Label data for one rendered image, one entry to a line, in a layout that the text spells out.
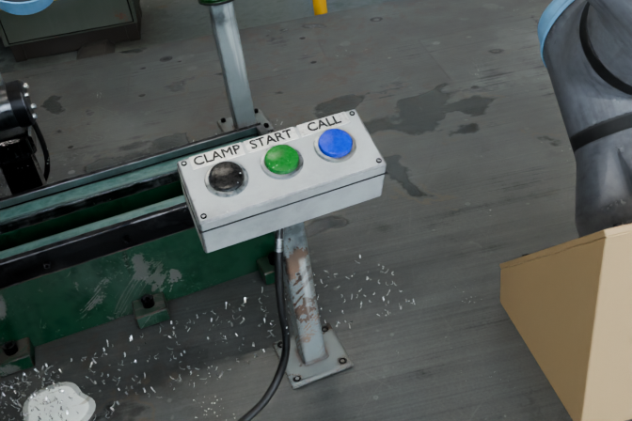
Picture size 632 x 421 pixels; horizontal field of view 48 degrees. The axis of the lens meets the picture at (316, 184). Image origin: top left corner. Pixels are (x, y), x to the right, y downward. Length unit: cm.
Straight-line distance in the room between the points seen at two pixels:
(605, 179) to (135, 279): 53
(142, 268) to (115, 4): 313
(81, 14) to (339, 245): 316
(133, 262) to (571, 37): 53
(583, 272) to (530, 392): 18
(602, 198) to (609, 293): 11
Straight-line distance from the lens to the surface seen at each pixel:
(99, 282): 88
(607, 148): 70
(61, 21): 400
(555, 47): 74
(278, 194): 60
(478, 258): 91
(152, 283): 89
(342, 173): 61
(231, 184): 60
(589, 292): 63
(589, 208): 70
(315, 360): 79
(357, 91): 130
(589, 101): 71
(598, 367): 68
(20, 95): 96
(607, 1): 62
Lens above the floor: 139
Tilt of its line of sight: 34 degrees down
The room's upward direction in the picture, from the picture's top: 9 degrees counter-clockwise
